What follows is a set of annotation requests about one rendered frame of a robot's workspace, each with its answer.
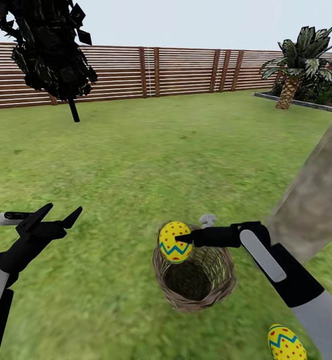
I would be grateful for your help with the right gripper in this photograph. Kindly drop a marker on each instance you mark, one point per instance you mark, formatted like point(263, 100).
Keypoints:
point(206, 237)

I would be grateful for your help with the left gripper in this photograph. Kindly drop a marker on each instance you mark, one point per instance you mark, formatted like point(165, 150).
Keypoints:
point(35, 236)

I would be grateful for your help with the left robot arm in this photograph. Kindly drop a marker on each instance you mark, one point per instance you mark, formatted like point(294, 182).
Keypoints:
point(34, 237)

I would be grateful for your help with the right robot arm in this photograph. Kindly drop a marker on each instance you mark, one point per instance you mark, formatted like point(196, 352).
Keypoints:
point(306, 297)

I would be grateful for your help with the easter egg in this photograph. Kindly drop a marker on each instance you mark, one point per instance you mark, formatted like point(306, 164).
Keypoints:
point(284, 344)
point(175, 251)

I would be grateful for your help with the wicker basket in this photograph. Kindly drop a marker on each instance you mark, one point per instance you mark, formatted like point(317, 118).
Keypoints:
point(205, 277)

